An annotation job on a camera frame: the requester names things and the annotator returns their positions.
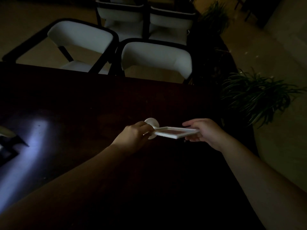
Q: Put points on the person's left thumb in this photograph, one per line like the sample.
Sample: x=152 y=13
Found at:
x=149 y=128

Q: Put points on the person's right thumb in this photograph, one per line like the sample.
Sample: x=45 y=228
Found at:
x=191 y=123

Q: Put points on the person's left hand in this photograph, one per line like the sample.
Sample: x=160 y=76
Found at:
x=130 y=138

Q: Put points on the black angular object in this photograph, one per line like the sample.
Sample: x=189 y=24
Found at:
x=9 y=141

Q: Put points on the small green leafy plant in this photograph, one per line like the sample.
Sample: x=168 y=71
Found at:
x=215 y=16

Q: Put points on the white chair with black frame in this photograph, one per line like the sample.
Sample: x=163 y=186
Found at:
x=171 y=23
x=81 y=38
x=121 y=14
x=156 y=57

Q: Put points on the person's right forearm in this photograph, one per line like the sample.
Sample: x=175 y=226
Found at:
x=263 y=189

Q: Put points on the person's right hand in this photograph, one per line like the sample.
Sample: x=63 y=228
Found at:
x=208 y=134

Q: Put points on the person's left forearm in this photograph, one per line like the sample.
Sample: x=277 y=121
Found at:
x=64 y=189

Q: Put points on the large green leafy plant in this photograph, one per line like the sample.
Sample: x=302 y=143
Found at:
x=254 y=95

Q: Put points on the white framed stand with round base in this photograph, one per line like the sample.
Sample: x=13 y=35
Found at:
x=174 y=132

